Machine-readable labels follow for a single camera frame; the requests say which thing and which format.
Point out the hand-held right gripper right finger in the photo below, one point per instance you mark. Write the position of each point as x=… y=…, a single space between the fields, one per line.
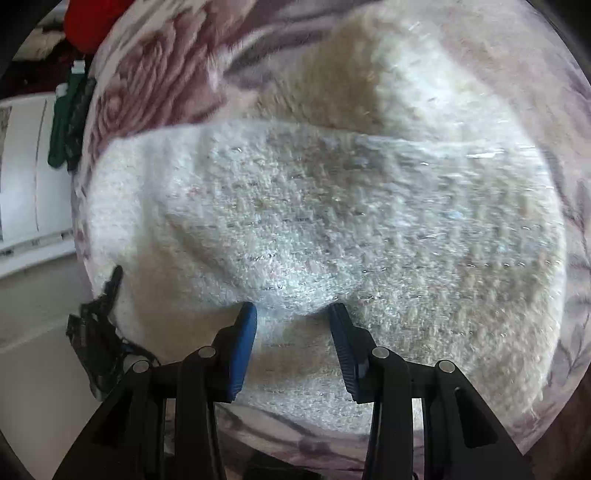
x=344 y=346

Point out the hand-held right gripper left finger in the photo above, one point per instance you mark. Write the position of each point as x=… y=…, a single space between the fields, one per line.
x=242 y=346

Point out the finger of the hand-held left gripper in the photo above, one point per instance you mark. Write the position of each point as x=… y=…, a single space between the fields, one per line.
x=114 y=284

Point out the white fluffy garment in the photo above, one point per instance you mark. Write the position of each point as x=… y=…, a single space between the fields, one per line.
x=346 y=221

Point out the white cabinet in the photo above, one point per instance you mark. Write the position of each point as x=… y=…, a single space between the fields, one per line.
x=27 y=184

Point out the green garment with white stripes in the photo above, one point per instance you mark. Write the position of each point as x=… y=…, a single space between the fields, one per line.
x=59 y=134

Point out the black garment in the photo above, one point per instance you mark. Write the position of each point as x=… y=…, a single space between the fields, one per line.
x=78 y=124

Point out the floral plush blanket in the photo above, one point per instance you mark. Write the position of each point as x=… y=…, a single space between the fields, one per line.
x=138 y=69

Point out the red cloth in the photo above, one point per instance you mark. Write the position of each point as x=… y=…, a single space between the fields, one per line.
x=92 y=23

